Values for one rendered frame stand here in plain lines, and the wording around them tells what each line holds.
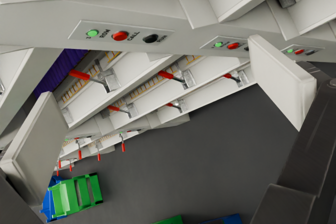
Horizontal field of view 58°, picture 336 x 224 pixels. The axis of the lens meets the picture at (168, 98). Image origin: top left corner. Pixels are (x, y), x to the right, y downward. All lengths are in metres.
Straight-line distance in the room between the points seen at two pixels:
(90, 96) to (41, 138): 0.53
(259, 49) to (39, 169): 0.13
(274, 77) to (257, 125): 0.88
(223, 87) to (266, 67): 0.74
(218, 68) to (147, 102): 0.28
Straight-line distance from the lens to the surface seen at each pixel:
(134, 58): 0.54
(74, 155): 1.74
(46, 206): 2.94
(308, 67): 0.17
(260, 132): 1.04
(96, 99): 0.69
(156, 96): 0.83
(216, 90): 0.94
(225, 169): 1.17
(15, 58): 0.44
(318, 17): 0.55
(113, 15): 0.33
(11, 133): 0.96
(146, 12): 0.33
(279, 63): 0.16
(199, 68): 0.70
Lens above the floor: 0.85
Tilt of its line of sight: 38 degrees down
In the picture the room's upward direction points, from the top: 94 degrees counter-clockwise
